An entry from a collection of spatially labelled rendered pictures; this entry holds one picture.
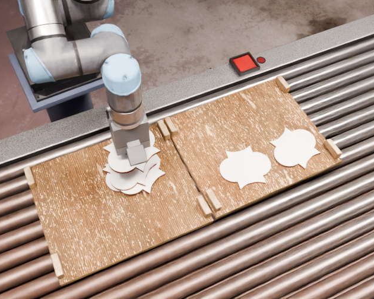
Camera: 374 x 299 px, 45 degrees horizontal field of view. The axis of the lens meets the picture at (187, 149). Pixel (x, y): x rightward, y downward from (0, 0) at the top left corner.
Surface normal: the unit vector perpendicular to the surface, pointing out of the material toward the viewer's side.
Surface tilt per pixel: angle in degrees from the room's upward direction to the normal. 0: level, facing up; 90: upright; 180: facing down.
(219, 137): 0
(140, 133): 90
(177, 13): 0
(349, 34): 0
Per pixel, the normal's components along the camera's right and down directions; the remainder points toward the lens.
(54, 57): 0.23, 0.06
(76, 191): 0.03, -0.55
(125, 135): 0.33, 0.80
